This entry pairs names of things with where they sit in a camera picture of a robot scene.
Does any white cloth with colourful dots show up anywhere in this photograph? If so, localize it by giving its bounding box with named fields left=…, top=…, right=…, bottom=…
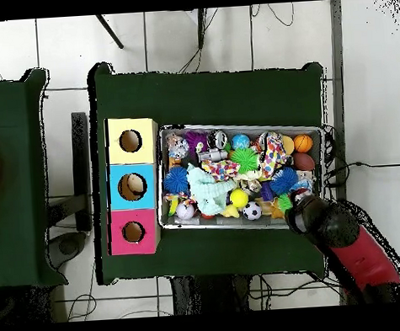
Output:
left=199, top=131, right=291, bottom=184

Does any clear plastic packet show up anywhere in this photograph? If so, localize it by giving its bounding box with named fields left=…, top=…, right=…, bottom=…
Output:
left=165, top=131, right=191, bottom=160

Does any crushed clear plastic bottle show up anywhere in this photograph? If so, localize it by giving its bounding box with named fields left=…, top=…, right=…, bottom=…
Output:
left=290, top=176, right=317, bottom=201

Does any wooden box with three holes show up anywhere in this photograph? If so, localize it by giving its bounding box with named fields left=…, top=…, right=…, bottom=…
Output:
left=100, top=115, right=167, bottom=257

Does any silver plastic toy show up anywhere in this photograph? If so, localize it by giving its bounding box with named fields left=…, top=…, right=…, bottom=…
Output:
left=198, top=146, right=229, bottom=163

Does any mint green cloth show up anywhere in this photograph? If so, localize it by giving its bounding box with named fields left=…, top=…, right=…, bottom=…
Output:
left=185, top=159, right=239, bottom=216

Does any purple spiky toy with eyes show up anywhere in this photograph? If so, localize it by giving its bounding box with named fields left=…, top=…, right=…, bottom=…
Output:
left=184, top=130, right=211, bottom=156

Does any blue spiky rubber ball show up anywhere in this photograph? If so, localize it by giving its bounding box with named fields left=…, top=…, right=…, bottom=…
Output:
left=162, top=164, right=191, bottom=195

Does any green spiky rubber ball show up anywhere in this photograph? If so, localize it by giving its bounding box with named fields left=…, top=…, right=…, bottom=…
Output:
left=228, top=146, right=261, bottom=174

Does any white baseball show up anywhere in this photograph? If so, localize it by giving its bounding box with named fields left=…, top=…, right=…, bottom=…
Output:
left=174, top=201, right=195, bottom=221

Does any dark green table cloth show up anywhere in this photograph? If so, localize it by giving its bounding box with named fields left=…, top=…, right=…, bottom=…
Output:
left=83, top=48, right=337, bottom=286
left=0, top=67, right=69, bottom=291

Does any green spiky toy with eyes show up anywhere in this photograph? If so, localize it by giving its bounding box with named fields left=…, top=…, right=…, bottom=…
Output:
left=276, top=193, right=293, bottom=214

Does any brown mini football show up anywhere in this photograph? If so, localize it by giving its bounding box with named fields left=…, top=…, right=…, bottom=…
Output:
left=292, top=151, right=317, bottom=173

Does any orange mini basketball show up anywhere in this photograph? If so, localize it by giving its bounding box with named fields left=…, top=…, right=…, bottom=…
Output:
left=293, top=133, right=316, bottom=155

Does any black upright panel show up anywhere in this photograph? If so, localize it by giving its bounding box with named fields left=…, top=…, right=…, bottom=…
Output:
left=69, top=111, right=95, bottom=233

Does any black tripod leg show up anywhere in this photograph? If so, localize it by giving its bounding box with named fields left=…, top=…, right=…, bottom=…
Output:
left=94, top=13, right=125, bottom=51
left=195, top=8, right=210, bottom=50

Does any grey round stand base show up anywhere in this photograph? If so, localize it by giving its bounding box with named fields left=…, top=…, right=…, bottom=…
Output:
left=45, top=231, right=90, bottom=271

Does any shallow wire mesh bin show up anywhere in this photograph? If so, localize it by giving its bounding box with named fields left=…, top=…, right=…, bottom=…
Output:
left=152, top=115, right=328, bottom=239

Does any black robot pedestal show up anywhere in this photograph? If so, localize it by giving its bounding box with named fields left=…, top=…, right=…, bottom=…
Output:
left=170, top=271, right=253, bottom=316

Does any black cable bundle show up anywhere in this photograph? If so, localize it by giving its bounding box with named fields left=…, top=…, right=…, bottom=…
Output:
left=320, top=120, right=400, bottom=189

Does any grey floor cable cover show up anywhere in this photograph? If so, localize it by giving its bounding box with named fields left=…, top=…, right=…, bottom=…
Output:
left=324, top=0, right=354, bottom=202

